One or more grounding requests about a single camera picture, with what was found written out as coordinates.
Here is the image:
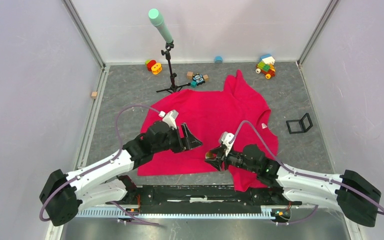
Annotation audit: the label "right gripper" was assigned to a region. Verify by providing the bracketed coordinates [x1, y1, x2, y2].
[204, 144, 258, 174]

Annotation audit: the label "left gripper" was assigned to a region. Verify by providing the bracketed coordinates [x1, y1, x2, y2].
[152, 123, 203, 154]

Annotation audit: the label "round brooch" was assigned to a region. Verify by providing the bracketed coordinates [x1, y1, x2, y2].
[205, 152, 213, 160]

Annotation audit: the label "red t-shirt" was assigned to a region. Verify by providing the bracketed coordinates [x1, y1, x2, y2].
[137, 70, 279, 176]

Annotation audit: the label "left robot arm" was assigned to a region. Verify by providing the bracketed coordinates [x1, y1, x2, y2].
[39, 120, 203, 227]

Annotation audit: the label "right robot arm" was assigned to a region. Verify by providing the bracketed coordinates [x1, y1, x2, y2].
[205, 144, 382, 227]

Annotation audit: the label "black brooch stand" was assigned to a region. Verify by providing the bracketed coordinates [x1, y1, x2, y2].
[285, 112, 314, 135]

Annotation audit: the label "blue robot toy blocks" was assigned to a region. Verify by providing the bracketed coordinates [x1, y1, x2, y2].
[186, 71, 209, 88]

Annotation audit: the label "red yellow toy wheels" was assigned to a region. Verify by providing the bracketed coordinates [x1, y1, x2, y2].
[145, 59, 163, 75]

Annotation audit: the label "blue dome block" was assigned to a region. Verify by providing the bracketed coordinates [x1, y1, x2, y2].
[213, 55, 224, 64]

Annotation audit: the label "colourful toy block car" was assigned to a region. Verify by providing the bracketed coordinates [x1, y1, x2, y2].
[255, 54, 276, 80]

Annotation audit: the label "small wooden cube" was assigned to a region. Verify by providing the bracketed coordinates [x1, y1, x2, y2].
[91, 91, 98, 100]

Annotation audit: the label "green microphone on tripod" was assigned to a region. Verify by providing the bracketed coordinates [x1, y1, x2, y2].
[148, 8, 191, 94]

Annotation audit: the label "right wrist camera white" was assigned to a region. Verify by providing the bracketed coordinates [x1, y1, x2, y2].
[219, 131, 235, 156]

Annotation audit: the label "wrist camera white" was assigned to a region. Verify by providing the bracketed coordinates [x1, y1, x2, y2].
[158, 110, 179, 129]
[219, 131, 235, 156]

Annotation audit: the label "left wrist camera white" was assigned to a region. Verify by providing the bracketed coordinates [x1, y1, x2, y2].
[158, 110, 179, 129]

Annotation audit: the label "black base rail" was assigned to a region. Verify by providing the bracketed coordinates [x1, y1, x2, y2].
[117, 185, 303, 214]

